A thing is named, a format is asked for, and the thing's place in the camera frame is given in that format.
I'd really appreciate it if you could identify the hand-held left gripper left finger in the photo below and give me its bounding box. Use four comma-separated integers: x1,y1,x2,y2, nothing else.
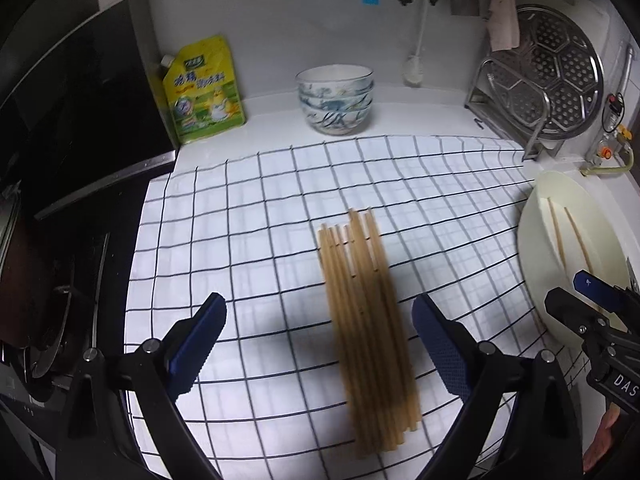
55,292,229,480

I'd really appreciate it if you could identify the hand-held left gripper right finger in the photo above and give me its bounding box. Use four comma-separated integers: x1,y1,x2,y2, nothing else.
412,293,584,480

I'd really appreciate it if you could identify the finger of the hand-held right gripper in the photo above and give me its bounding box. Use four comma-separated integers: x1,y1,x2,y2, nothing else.
544,287,628,336
573,269,640,313

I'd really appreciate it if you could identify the single wooden chopstick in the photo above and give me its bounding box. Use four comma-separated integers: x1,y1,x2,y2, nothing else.
563,207,597,277
547,198,568,268

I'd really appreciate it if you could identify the cream oval plastic tray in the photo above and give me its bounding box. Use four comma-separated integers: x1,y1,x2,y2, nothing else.
517,170,637,347

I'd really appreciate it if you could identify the pile of wooden chopsticks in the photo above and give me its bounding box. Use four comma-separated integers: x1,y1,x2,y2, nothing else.
317,208,422,460

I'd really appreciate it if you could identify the person's right hand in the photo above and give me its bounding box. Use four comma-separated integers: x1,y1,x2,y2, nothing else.
582,406,627,474

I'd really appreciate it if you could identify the gas valve with orange knob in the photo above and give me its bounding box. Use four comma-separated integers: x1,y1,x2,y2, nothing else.
587,130,634,167

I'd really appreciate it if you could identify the black gas stove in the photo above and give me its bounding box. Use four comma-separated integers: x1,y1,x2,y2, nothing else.
0,160,177,480

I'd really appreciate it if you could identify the white black checked cloth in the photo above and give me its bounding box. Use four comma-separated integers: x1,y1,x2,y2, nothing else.
122,135,592,480

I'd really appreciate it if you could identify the steel dish rack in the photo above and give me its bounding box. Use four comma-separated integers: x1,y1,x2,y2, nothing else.
464,57,566,162

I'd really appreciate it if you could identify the perforated steel steamer plate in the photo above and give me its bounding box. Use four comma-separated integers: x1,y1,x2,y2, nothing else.
492,4,606,140

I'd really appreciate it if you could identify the blue white porcelain bowl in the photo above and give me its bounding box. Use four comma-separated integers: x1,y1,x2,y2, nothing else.
300,97,374,136
298,85,375,107
295,64,376,93

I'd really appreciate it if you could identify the yellow detergent pouch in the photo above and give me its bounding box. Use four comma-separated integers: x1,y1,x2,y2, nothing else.
159,35,247,145

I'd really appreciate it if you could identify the pink hanging cloth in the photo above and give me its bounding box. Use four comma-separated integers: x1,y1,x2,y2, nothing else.
487,0,521,52

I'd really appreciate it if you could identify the yellow green gas hose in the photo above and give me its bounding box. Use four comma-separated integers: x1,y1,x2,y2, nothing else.
580,147,637,179

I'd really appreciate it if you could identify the white cord with plug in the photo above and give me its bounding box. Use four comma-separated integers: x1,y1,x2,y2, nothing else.
402,0,431,89

